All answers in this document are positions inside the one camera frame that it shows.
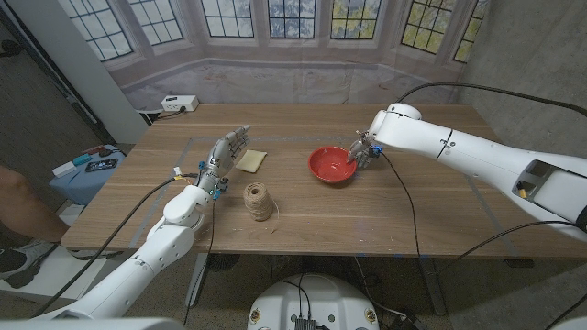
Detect printed window backdrop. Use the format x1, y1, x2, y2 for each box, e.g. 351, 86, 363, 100
57, 0, 490, 112

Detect grey black sneaker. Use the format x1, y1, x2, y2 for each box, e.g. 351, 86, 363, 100
0, 240, 61, 290

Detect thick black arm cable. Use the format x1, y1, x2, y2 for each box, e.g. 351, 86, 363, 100
29, 172, 198, 318
396, 82, 587, 118

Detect white floor cable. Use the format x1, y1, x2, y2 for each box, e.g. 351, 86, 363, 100
352, 256, 409, 321

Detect white floor mat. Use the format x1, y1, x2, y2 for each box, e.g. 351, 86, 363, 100
0, 247, 112, 300

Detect white power strip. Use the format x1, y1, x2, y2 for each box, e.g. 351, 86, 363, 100
161, 94, 200, 114

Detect grey table leg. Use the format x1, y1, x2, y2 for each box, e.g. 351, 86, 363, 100
416, 257, 449, 316
184, 252, 212, 309

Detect white small box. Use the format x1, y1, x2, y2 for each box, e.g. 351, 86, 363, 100
51, 160, 78, 179

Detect brown twine spool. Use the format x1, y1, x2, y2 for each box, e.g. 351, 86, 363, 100
242, 181, 280, 235

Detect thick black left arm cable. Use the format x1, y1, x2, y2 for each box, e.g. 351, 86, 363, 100
29, 172, 198, 318

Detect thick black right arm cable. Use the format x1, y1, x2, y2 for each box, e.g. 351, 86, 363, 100
396, 82, 587, 118

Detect thin black left wrist cable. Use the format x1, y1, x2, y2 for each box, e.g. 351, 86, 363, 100
183, 197, 217, 325

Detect person's bare leg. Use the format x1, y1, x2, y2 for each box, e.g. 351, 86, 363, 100
0, 165, 70, 243

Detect thin black right elbow cable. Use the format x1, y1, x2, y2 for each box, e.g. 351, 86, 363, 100
435, 220, 580, 277

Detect black door handle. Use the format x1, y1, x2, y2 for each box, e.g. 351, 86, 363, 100
0, 39, 25, 59

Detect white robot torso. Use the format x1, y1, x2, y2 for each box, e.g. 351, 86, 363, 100
247, 273, 381, 330

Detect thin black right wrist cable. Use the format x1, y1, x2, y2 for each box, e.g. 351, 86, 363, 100
380, 153, 422, 258

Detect red bowl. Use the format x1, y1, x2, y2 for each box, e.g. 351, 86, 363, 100
307, 146, 359, 184

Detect blue box with devices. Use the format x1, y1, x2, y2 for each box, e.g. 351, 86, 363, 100
49, 149, 127, 206

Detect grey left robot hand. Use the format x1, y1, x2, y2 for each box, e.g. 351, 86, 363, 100
194, 125, 251, 197

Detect black phone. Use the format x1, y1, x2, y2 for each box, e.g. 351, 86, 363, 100
84, 158, 119, 174

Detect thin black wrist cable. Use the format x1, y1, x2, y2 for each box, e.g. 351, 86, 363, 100
183, 197, 217, 325
380, 153, 422, 258

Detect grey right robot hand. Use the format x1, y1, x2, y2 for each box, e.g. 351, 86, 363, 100
347, 130, 382, 170

